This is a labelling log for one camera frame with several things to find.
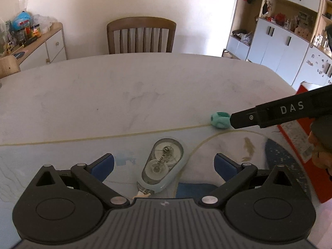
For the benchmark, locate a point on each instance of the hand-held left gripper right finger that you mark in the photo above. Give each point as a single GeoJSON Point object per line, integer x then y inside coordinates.
{"type": "Point", "coordinates": [225, 167]}

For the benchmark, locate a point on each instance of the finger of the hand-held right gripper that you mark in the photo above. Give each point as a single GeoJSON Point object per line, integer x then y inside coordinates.
{"type": "Point", "coordinates": [243, 118]}

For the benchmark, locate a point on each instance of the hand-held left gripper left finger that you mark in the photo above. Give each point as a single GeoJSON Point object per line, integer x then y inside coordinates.
{"type": "Point", "coordinates": [103, 167]}

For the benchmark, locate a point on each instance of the small teal plastic object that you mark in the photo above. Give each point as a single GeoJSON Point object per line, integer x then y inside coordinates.
{"type": "Point", "coordinates": [217, 120]}

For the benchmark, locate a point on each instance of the grey correction tape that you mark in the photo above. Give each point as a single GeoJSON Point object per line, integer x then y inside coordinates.
{"type": "Point", "coordinates": [160, 160]}

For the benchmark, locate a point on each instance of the red cardboard box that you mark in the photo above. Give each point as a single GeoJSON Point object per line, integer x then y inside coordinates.
{"type": "Point", "coordinates": [324, 186]}

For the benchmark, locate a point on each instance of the person's right hand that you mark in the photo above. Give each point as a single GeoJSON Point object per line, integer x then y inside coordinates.
{"type": "Point", "coordinates": [323, 150]}

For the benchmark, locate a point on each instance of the printed table mat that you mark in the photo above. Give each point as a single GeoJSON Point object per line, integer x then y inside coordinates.
{"type": "Point", "coordinates": [77, 160]}

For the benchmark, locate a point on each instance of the white refrigerator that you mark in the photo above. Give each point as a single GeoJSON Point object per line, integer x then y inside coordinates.
{"type": "Point", "coordinates": [311, 70]}

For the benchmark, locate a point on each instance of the white hall cabinet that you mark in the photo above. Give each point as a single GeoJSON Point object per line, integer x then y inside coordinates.
{"type": "Point", "coordinates": [280, 46]}

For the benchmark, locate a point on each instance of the bags in cabinet niche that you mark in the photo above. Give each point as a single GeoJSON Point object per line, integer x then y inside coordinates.
{"type": "Point", "coordinates": [242, 36]}

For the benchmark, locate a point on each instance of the red ornament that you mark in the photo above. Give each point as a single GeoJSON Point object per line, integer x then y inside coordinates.
{"type": "Point", "coordinates": [280, 18]}

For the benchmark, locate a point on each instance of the hanging doll ornament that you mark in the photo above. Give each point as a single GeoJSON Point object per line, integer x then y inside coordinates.
{"type": "Point", "coordinates": [265, 7]}

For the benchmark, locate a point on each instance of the white wooden sideboard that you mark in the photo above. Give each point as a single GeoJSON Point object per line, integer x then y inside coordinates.
{"type": "Point", "coordinates": [55, 46]}

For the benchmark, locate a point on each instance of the light wooden stand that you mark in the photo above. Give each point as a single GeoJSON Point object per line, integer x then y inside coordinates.
{"type": "Point", "coordinates": [9, 67]}

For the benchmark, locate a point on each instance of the wooden slat-back chair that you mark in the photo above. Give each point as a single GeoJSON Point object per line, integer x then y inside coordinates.
{"type": "Point", "coordinates": [141, 23]}

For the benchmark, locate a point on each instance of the jar with orange label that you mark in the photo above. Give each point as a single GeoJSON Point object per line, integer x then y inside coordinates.
{"type": "Point", "coordinates": [35, 31]}

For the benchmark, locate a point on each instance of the white plastic bag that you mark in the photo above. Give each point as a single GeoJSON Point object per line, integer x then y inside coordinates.
{"type": "Point", "coordinates": [44, 23]}

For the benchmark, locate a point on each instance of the blue globe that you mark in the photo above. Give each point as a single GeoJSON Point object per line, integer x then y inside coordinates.
{"type": "Point", "coordinates": [22, 20]}

